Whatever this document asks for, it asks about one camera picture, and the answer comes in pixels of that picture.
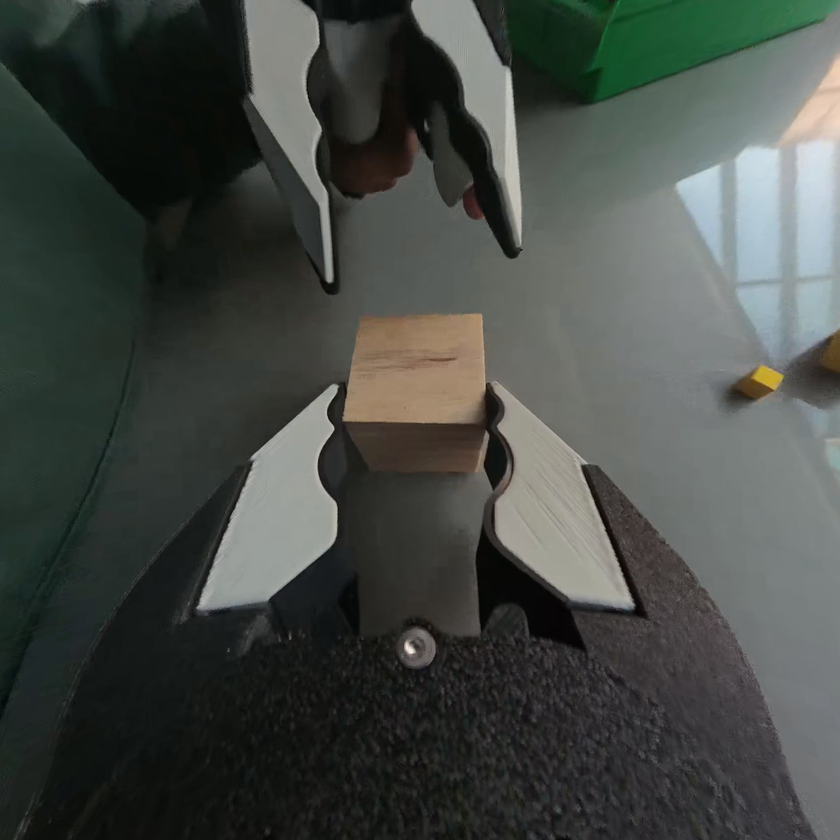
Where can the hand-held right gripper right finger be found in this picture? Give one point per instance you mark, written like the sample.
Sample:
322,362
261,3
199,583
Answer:
558,525

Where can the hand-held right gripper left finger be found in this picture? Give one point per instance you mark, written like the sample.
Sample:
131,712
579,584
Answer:
275,525

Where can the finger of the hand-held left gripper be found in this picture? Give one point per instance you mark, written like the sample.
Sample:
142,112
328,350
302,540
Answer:
282,79
485,85

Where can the green plastic bin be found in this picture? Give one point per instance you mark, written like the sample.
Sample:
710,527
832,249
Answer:
656,46

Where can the large plain wooden cube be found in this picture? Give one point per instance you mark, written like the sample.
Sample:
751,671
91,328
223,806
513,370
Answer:
413,374

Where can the tiny yellow wooden cube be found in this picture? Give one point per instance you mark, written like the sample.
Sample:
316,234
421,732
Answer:
758,384

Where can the person's left forearm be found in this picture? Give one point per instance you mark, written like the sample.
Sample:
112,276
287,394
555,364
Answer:
131,98

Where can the person's left hand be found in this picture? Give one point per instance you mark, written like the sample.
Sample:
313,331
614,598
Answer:
374,164

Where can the person's green clothing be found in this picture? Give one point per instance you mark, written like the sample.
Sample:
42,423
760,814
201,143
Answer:
59,328

